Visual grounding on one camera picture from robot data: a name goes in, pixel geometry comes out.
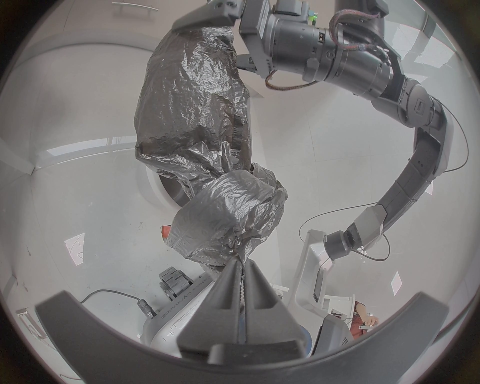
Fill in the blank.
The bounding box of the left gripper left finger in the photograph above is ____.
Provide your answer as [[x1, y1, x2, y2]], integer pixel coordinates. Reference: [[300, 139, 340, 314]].
[[176, 257, 244, 361]]

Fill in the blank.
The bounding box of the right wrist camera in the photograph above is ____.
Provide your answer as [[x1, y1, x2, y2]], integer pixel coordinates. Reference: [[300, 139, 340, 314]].
[[273, 0, 319, 23]]

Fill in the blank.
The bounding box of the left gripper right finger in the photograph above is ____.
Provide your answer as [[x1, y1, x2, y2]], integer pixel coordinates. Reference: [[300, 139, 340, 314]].
[[243, 258, 307, 358]]

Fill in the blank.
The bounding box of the black plastic bag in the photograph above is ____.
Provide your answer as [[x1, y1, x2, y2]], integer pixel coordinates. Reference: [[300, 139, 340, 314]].
[[134, 26, 289, 280]]

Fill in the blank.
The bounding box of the white trash bin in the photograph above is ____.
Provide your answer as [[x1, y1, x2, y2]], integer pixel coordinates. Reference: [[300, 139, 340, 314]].
[[144, 167, 188, 211]]

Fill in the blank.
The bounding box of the person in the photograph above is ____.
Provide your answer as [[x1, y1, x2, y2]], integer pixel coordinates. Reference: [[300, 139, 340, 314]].
[[349, 300, 380, 340]]

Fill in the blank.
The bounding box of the black cable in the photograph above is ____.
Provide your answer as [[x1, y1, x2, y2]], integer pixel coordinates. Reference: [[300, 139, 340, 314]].
[[80, 288, 156, 320], [299, 103, 470, 262]]

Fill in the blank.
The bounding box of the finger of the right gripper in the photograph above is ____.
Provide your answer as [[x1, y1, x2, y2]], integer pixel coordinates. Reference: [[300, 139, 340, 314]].
[[172, 0, 245, 31], [236, 52, 271, 78]]

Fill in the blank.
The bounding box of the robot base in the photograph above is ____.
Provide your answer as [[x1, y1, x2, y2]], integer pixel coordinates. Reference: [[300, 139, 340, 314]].
[[140, 229, 355, 360]]

